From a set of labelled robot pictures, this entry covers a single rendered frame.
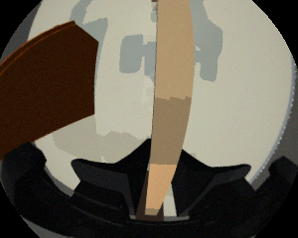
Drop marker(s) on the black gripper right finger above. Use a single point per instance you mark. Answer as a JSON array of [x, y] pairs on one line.
[[192, 180]]

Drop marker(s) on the long tan wooden rail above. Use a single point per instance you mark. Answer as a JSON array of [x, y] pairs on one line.
[[172, 96]]

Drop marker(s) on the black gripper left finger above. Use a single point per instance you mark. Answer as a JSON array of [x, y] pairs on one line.
[[126, 176]]

